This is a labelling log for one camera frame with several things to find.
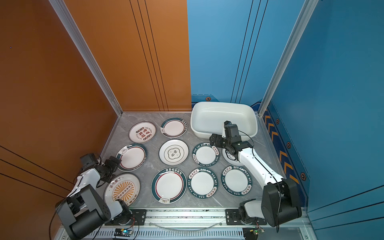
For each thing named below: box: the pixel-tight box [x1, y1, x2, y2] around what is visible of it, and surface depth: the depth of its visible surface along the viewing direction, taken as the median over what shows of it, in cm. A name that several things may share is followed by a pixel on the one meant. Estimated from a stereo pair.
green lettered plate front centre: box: [187, 167, 219, 199], surface depth 87 cm
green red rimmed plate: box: [116, 143, 148, 172], surface depth 97 cm
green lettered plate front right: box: [221, 165, 253, 197], surface depth 87 cm
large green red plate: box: [151, 167, 187, 204], surface depth 85 cm
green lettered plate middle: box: [192, 142, 220, 167], surface depth 98 cm
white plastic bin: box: [190, 101, 258, 141], surface depth 118 cm
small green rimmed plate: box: [160, 117, 188, 139], surface depth 112 cm
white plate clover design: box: [158, 139, 190, 166], surface depth 98 cm
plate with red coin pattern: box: [128, 121, 157, 144], surface depth 110 cm
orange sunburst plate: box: [104, 172, 141, 207], surface depth 84 cm
